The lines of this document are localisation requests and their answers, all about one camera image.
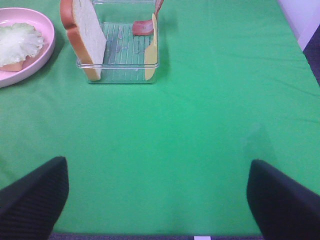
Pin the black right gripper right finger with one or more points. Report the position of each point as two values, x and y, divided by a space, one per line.
282 208

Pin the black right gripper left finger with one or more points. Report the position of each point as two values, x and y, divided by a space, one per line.
30 206

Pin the bread slice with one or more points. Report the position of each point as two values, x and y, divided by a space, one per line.
15 66
83 30

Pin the green lettuce leaf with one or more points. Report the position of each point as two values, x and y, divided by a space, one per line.
17 41

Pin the bacon strip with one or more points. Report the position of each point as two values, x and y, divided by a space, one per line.
146 27

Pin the green tablecloth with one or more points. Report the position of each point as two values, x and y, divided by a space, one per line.
172 157

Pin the pink round plate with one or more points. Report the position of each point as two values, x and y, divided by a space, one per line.
42 24

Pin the right clear plastic tray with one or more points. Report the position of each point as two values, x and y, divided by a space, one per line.
123 61

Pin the yellow cheese slice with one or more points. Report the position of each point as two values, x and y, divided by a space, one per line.
151 52

